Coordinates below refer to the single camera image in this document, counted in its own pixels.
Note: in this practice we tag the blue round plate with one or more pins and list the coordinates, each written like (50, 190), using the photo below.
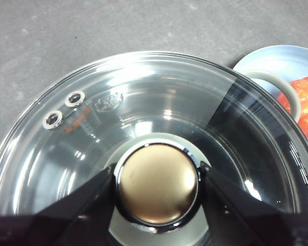
(261, 57)

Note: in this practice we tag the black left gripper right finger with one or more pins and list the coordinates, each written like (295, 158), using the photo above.
(246, 220)

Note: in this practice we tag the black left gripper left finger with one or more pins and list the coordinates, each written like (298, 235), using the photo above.
(66, 223)

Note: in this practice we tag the pale green electric steamer pot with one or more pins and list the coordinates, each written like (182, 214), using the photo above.
(295, 102)

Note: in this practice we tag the glass lid with green knob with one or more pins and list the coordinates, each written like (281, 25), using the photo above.
(156, 192)

